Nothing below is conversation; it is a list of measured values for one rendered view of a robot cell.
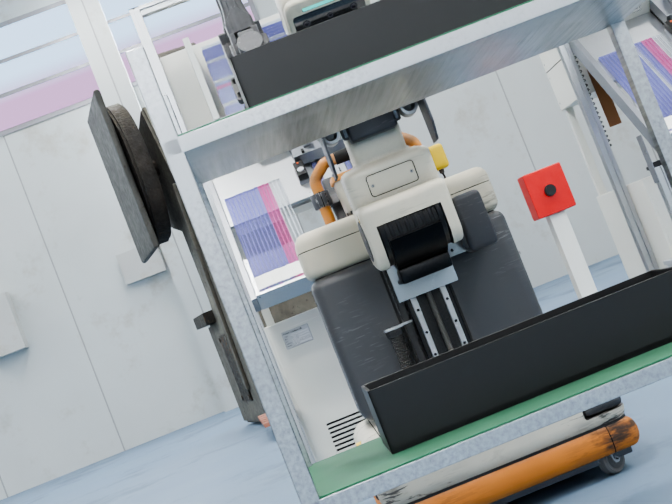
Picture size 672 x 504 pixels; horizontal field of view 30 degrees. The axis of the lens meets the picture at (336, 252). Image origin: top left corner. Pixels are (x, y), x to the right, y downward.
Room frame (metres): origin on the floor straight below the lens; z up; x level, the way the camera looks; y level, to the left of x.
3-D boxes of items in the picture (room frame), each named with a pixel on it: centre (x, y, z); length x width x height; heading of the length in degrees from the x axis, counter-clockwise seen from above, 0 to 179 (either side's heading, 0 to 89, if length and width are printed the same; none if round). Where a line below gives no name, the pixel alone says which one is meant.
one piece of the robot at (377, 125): (2.96, -0.19, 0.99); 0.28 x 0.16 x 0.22; 93
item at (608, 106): (4.82, -1.18, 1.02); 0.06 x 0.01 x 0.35; 94
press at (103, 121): (8.92, 0.73, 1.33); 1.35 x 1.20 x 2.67; 4
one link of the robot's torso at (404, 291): (3.09, -0.25, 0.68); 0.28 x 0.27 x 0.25; 93
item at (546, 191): (4.33, -0.75, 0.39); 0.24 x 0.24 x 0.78; 4
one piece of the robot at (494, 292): (3.34, -0.17, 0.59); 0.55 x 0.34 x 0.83; 93
